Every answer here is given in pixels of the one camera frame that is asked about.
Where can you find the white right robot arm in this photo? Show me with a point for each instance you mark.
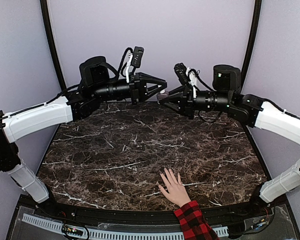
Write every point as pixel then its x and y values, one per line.
pixel 249 109

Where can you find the red plaid sleeve forearm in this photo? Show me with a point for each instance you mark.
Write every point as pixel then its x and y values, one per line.
pixel 193 224

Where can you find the black left frame post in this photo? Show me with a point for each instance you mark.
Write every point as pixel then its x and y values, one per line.
pixel 51 43

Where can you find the purple nail polish bottle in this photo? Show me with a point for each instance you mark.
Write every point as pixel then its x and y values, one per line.
pixel 162 96

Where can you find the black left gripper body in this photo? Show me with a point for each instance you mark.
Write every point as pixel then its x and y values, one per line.
pixel 136 89

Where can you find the black right frame post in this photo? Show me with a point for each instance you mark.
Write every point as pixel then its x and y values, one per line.
pixel 251 38

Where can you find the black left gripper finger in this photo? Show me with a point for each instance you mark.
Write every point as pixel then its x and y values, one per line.
pixel 152 79
pixel 152 91

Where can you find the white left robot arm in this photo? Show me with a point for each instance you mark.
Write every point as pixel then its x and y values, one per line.
pixel 99 83

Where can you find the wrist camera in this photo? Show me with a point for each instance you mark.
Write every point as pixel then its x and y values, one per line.
pixel 187 77
pixel 134 60

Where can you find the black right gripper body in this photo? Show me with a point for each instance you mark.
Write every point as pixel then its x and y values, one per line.
pixel 188 101

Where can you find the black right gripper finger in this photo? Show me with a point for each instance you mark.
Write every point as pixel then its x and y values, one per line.
pixel 173 103
pixel 178 91

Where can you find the grey slotted cable duct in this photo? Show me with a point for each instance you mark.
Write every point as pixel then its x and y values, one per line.
pixel 110 231

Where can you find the black frame post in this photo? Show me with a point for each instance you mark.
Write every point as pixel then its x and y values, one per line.
pixel 51 43
pixel 251 38

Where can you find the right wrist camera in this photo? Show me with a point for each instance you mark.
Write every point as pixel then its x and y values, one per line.
pixel 187 77

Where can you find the person's bare hand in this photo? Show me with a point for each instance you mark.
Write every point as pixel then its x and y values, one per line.
pixel 174 190

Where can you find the small green circuit board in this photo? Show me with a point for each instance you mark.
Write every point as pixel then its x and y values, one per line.
pixel 73 232

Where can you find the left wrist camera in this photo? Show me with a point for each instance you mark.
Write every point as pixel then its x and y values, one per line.
pixel 134 60

